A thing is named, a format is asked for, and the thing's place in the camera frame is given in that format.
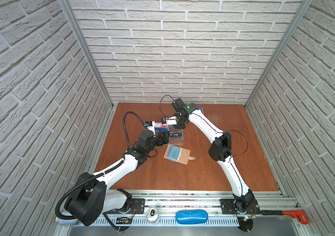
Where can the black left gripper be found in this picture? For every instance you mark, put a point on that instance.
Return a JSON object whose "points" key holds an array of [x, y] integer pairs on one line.
{"points": [[162, 141]]}

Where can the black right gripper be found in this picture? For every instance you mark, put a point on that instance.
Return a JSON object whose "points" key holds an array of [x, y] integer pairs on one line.
{"points": [[180, 126]]}

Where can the clear acrylic card display stand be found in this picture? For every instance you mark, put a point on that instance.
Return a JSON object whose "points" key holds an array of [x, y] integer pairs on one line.
{"points": [[175, 141]]}

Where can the beige leather card holder wallet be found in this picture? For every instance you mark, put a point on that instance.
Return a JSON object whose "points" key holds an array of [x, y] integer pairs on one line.
{"points": [[185, 156]]}

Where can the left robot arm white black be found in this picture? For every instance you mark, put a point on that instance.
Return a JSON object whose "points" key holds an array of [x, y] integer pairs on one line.
{"points": [[91, 195]]}

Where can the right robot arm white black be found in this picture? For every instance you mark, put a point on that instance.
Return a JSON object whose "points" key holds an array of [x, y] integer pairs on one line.
{"points": [[220, 151]]}

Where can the blue VIP card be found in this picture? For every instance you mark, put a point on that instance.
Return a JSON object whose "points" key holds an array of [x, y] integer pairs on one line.
{"points": [[161, 129]]}

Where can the white red april card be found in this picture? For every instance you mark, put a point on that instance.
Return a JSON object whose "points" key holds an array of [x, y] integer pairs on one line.
{"points": [[160, 125]]}

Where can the black VIP card in stand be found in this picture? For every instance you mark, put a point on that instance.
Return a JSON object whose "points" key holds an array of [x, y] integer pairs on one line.
{"points": [[176, 135]]}

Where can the silver can top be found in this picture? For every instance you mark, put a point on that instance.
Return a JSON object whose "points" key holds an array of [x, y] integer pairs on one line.
{"points": [[153, 215]]}

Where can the blue oval case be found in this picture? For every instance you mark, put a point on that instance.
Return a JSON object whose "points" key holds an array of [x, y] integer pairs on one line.
{"points": [[190, 217]]}

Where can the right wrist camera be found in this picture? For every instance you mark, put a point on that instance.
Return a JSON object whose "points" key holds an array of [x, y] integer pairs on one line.
{"points": [[169, 121]]}

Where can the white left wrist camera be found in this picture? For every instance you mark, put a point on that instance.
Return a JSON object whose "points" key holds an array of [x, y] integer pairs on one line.
{"points": [[150, 125]]}

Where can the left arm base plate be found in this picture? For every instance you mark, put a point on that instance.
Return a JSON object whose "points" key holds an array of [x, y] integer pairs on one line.
{"points": [[137, 206]]}

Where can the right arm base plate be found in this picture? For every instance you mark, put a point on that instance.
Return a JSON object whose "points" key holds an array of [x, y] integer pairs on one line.
{"points": [[231, 206]]}

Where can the red black handled tool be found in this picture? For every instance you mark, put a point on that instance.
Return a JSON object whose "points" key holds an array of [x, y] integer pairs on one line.
{"points": [[295, 214]]}

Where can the aluminium frame rail left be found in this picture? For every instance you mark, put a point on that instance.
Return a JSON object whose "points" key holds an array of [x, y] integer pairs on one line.
{"points": [[72, 20]]}

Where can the aluminium frame rail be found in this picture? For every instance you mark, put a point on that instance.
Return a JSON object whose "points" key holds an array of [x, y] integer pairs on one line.
{"points": [[299, 15], [72, 20]]}

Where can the aluminium frame rail right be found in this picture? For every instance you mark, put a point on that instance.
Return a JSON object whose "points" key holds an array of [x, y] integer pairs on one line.
{"points": [[299, 15]]}

